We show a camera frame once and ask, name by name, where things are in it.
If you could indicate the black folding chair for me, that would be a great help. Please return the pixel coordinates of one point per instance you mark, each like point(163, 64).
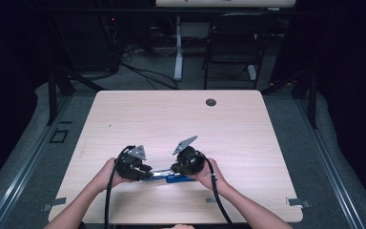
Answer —
point(235, 47)

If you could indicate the grey metal floor rail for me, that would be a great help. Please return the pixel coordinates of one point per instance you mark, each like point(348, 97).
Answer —
point(22, 178)
point(333, 178)

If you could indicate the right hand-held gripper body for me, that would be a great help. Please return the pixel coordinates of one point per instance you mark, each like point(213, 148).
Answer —
point(192, 162)

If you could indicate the grey table corner bracket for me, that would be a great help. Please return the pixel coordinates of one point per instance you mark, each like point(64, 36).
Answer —
point(297, 202)
point(55, 202)

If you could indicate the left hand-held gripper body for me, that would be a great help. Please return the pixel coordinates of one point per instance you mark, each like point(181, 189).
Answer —
point(128, 167)

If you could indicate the white desk leg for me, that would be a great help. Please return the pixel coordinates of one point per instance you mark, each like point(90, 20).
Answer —
point(178, 57)

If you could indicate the person's left hand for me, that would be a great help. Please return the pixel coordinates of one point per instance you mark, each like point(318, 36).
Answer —
point(108, 176)

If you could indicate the black metal stand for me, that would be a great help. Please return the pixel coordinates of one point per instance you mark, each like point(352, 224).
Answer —
point(313, 98)
point(52, 95)

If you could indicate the blue stapler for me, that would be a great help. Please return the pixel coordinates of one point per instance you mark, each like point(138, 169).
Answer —
point(178, 179)

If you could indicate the person's right hand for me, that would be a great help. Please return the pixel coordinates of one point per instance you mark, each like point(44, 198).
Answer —
point(208, 178)

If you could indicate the black computer cabinet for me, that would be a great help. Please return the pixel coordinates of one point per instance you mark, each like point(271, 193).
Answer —
point(85, 41)

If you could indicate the person's body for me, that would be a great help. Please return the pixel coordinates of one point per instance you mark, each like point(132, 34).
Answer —
point(179, 226)

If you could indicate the black round table grommet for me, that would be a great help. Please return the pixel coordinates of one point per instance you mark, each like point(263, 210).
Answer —
point(211, 102)

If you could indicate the black floor socket frame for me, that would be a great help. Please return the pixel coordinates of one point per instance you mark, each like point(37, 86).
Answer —
point(51, 136)

